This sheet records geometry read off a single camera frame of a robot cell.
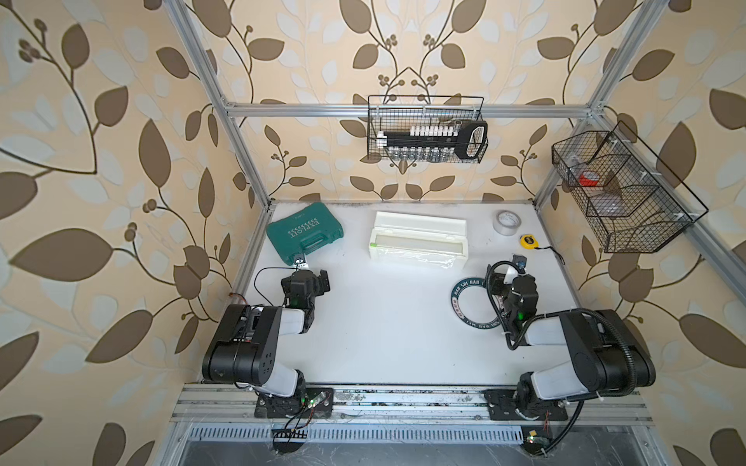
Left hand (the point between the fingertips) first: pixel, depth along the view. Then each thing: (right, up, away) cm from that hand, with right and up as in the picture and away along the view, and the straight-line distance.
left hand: (303, 271), depth 94 cm
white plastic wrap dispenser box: (+42, +10, +7) cm, 44 cm away
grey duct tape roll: (+75, +17, +20) cm, 79 cm away
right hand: (+66, +1, -2) cm, 66 cm away
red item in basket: (+85, +27, -12) cm, 90 cm away
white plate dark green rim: (+54, -10, -3) cm, 55 cm away
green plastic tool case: (-3, +13, +11) cm, 17 cm away
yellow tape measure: (+80, +9, +11) cm, 81 cm away
